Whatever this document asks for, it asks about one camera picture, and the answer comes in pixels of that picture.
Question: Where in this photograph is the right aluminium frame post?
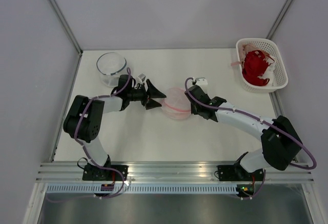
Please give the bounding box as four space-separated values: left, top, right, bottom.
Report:
266 0 295 40

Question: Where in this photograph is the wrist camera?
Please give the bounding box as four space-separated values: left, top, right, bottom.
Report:
136 73 146 84
192 77 208 88

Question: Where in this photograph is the white plastic basket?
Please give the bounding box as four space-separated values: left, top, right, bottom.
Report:
231 38 289 93

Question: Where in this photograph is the aluminium mounting rail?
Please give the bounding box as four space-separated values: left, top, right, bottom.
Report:
36 161 314 184

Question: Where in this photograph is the purple cable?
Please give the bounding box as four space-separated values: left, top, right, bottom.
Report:
184 77 317 170
75 67 133 142

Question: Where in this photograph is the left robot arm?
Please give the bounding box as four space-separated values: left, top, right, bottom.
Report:
63 74 166 181

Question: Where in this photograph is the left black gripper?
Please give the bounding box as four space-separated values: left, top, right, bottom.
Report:
127 80 166 110

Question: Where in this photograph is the white slotted cable duct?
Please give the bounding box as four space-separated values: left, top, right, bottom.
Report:
47 184 238 195

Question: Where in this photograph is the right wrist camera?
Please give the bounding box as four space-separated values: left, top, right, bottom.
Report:
192 77 208 88

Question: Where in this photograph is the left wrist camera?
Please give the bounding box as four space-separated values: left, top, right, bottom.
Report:
136 73 146 84

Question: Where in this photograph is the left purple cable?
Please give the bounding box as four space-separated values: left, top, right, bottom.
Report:
75 67 133 142

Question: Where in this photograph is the pale pink garment in basket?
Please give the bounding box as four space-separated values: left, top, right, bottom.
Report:
231 43 259 67

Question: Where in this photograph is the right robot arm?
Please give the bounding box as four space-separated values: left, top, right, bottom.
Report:
185 85 301 181

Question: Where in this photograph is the left aluminium frame post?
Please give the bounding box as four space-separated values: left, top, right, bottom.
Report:
47 0 83 56

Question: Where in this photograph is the blue-rimmed mesh laundry bag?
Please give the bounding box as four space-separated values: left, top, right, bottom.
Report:
96 52 127 88

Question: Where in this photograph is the pink mesh laundry bag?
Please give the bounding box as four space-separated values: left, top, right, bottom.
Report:
161 87 191 120

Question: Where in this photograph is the red bra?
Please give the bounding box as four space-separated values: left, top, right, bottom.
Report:
242 50 275 87

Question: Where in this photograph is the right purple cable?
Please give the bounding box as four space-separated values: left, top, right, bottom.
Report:
184 77 317 170

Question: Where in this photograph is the aluminium frame post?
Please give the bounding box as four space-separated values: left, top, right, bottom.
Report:
47 0 83 56
266 0 295 40

